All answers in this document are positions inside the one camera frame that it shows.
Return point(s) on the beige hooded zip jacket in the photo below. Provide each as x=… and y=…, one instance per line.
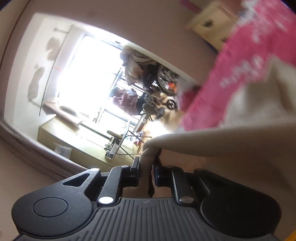
x=231, y=150

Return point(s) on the pink floral blanket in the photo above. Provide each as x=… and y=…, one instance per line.
x=242, y=46

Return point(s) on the magenta box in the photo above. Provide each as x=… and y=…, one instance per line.
x=189, y=4

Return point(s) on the yellow wooden cabinet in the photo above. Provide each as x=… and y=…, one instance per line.
x=81, y=143

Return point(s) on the black wheelchair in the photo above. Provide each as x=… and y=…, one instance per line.
x=166, y=78

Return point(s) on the cream nightstand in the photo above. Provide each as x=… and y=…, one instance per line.
x=208, y=20

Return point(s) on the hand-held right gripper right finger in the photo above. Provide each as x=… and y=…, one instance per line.
x=157, y=176

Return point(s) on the pale hanging cloth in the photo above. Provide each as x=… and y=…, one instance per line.
x=52, y=46
x=34, y=83

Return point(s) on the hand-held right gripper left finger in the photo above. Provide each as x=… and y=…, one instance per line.
x=136, y=173

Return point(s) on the beige clothes heap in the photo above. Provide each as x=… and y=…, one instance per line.
x=134, y=62

